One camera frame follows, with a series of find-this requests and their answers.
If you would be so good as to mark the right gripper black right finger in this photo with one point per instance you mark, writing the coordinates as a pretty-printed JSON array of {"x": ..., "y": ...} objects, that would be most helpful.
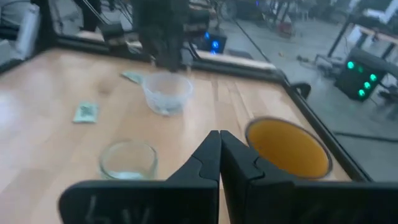
[{"x": 295, "y": 205}]

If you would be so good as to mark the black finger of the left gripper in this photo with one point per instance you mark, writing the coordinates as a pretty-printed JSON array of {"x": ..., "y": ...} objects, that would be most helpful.
[
  {"x": 175, "y": 56},
  {"x": 161, "y": 56}
]

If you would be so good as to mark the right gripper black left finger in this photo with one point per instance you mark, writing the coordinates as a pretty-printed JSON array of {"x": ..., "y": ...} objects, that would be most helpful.
[{"x": 140, "y": 202}]

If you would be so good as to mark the green white sweetener packet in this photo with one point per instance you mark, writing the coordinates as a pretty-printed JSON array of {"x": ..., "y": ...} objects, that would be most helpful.
[
  {"x": 86, "y": 112},
  {"x": 132, "y": 76}
]

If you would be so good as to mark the clear plastic container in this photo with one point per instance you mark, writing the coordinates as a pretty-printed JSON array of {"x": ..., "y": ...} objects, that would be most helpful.
[{"x": 166, "y": 96}]

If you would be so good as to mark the black box blue lights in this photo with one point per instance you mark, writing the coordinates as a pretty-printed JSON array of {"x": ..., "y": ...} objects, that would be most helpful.
[{"x": 214, "y": 43}]

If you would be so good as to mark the small clear glass jar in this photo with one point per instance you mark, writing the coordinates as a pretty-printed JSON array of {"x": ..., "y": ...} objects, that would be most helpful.
[{"x": 127, "y": 161}]

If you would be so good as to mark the yellow mug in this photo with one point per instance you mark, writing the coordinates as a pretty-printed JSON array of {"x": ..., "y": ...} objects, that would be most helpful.
[{"x": 289, "y": 146}]

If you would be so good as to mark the white object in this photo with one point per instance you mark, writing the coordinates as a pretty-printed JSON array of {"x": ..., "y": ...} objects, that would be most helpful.
[{"x": 28, "y": 31}]

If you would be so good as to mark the black box green lights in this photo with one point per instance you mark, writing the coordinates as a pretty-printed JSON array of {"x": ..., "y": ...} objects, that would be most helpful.
[{"x": 360, "y": 77}]

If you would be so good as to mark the black table frame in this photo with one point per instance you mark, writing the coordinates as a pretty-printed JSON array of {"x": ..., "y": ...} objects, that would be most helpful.
[{"x": 242, "y": 72}]

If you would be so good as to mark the black frame clamp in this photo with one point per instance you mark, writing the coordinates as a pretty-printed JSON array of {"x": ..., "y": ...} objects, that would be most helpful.
[{"x": 301, "y": 89}]

